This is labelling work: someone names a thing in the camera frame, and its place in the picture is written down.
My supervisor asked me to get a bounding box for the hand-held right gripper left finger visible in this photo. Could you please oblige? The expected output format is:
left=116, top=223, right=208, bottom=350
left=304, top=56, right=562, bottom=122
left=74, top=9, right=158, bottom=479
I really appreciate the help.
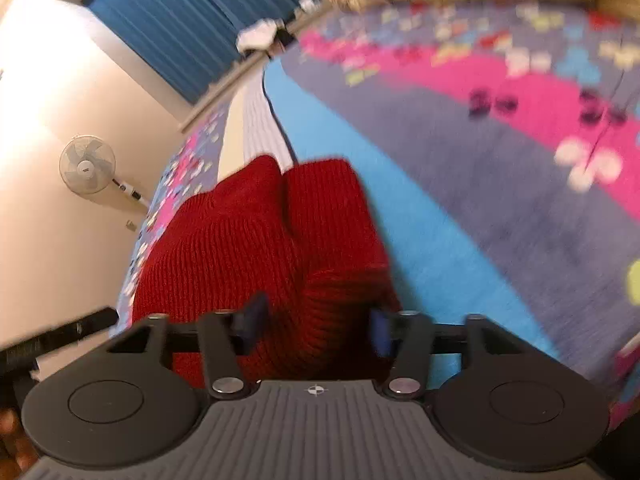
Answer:
left=107, top=292, right=271, bottom=400

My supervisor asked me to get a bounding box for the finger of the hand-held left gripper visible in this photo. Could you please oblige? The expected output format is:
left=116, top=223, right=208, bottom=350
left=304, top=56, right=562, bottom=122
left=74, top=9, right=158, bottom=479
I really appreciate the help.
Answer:
left=30, top=307, right=119, bottom=348

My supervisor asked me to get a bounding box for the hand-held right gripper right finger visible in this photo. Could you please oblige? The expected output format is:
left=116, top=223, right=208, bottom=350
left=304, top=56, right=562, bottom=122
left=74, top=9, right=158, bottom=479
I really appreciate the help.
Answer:
left=369, top=309, right=531, bottom=400

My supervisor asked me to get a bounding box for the red knitted sweater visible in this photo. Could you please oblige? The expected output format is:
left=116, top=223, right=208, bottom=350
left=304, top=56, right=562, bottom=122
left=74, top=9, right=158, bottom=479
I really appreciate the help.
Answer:
left=131, top=156, right=403, bottom=388

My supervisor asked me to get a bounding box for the white clothes pile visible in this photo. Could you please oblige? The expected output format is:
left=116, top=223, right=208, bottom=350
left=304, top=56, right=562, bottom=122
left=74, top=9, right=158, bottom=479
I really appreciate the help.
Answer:
left=237, top=19, right=278, bottom=53

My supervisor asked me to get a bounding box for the white standing fan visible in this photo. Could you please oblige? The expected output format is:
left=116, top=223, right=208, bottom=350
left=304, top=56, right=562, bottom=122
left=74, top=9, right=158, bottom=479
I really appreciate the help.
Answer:
left=59, top=135, right=151, bottom=209

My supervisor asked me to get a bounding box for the floral striped bedsheet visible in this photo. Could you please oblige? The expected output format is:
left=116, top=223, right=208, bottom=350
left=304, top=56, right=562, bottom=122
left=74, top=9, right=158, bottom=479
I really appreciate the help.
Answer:
left=110, top=0, right=640, bottom=431

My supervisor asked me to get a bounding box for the blue curtain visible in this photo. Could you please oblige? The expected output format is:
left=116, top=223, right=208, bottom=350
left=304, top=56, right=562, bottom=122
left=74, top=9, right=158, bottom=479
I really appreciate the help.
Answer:
left=82, top=0, right=311, bottom=103

